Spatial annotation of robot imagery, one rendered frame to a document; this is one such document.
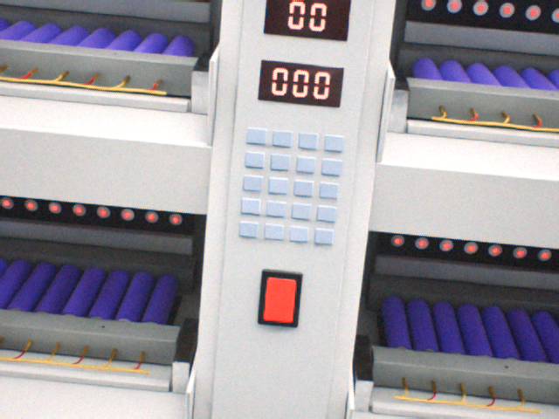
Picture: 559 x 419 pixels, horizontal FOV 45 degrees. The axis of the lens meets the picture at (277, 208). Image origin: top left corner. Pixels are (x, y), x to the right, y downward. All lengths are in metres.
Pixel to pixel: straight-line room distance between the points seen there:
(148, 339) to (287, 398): 0.12
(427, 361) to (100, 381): 0.23
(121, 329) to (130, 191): 0.13
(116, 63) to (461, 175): 0.23
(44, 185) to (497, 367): 0.33
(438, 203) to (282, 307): 0.11
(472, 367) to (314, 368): 0.14
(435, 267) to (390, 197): 0.20
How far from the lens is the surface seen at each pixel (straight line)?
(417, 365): 0.50
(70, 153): 0.41
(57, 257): 0.60
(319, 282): 0.40
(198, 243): 0.61
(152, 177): 0.41
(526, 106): 0.48
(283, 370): 0.42
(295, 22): 0.38
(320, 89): 0.38
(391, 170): 0.39
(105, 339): 0.51
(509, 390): 0.53
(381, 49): 0.39
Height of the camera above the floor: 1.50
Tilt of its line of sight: 11 degrees down
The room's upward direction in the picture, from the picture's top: 5 degrees clockwise
